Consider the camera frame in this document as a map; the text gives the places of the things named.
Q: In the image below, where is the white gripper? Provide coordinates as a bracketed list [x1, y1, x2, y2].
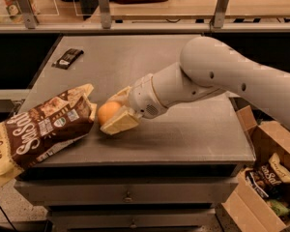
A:
[101, 73, 167, 135]

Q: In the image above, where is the orange fruit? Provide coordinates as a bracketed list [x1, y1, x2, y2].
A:
[98, 101, 122, 126]

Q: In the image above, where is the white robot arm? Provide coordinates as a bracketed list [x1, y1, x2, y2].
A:
[101, 37, 290, 134]

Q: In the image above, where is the black rxbar chocolate bar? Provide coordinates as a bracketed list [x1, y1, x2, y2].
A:
[52, 48, 84, 70]

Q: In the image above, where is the brown sea salt chip bag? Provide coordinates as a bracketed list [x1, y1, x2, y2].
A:
[0, 84, 97, 188]

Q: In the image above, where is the upper metal drawer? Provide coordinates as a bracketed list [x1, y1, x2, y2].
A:
[14, 178, 238, 207]

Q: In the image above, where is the metal drawer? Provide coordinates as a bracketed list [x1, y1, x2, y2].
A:
[47, 209, 216, 232]
[14, 178, 238, 207]

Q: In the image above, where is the lower metal drawer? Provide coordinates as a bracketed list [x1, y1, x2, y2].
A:
[47, 209, 216, 232]

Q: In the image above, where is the chip bag in box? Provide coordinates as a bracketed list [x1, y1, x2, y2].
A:
[245, 153, 290, 199]

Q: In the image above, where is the cardboard box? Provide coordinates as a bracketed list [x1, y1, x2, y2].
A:
[222, 106, 290, 232]

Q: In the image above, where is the green snack bag in box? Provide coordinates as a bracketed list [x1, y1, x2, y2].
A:
[267, 199, 290, 217]

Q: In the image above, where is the middle metal bracket post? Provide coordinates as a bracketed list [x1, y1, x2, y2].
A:
[98, 0, 112, 29]

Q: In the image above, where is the metal bracket post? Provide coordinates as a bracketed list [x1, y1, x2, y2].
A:
[16, 0, 38, 29]
[212, 0, 229, 28]
[98, 0, 112, 29]

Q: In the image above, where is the left metal bracket post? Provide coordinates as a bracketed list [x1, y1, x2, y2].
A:
[16, 0, 38, 29]

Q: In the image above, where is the right metal bracket post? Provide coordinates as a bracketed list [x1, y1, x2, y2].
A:
[212, 0, 229, 28]

